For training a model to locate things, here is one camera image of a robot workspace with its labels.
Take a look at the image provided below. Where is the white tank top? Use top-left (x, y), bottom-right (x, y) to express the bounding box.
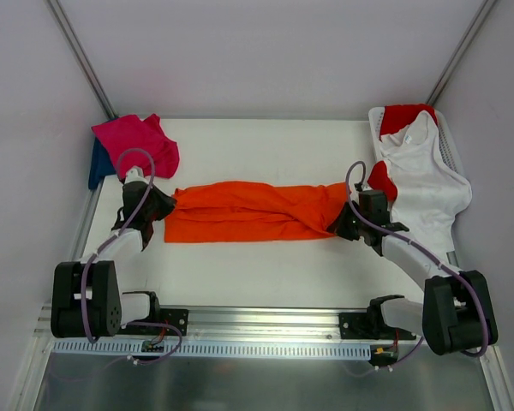
top-left (376, 110), bottom-right (472, 259)

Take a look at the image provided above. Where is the pink t shirt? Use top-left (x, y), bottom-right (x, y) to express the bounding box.
top-left (92, 114), bottom-right (180, 179)

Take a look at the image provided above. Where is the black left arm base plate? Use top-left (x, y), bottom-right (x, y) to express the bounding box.
top-left (117, 307), bottom-right (189, 337)

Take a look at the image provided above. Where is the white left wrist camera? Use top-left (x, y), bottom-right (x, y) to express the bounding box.
top-left (124, 166), bottom-right (147, 184)

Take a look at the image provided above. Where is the metal frame post left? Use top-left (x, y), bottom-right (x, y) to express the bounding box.
top-left (45, 0), bottom-right (117, 120)

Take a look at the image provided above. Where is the white plastic laundry basket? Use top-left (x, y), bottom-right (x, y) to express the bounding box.
top-left (368, 107), bottom-right (465, 177)

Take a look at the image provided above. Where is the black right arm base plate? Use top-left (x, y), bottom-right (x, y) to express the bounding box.
top-left (338, 312), bottom-right (415, 341)

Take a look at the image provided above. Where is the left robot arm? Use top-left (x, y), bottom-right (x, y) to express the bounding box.
top-left (51, 181), bottom-right (176, 343)

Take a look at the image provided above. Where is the red t shirt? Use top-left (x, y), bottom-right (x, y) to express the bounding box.
top-left (368, 104), bottom-right (438, 202)

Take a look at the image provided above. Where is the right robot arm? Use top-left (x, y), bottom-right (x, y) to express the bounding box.
top-left (328, 190), bottom-right (499, 357)

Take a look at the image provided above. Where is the metal frame post right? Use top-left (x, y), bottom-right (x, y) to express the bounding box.
top-left (426, 0), bottom-right (499, 106)

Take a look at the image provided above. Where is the aluminium mounting rail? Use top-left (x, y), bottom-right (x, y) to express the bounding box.
top-left (33, 302), bottom-right (498, 346)

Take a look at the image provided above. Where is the metal frame post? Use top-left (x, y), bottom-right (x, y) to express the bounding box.
top-left (45, 0), bottom-right (117, 120)
top-left (426, 0), bottom-right (499, 106)

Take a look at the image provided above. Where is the white slotted cable duct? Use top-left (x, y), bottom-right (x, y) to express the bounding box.
top-left (52, 339), bottom-right (372, 361)

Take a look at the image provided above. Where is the dark blue t shirt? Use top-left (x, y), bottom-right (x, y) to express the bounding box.
top-left (87, 138), bottom-right (116, 190)

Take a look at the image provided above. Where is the orange t shirt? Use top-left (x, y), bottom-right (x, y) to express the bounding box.
top-left (164, 182), bottom-right (348, 243)

